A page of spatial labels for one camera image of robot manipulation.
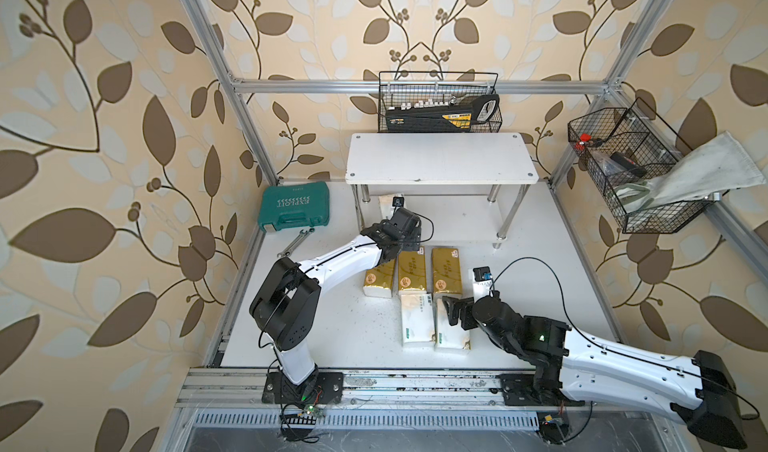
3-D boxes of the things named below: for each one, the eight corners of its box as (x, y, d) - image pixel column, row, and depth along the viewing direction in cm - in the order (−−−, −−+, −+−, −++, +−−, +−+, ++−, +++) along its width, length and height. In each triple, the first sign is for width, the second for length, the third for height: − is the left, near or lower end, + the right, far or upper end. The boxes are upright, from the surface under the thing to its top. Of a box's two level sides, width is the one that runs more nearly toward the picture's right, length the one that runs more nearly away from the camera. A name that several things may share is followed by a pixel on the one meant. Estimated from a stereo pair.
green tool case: (260, 234, 107) (254, 225, 103) (266, 194, 119) (262, 185, 115) (329, 225, 109) (326, 216, 105) (328, 187, 122) (326, 178, 118)
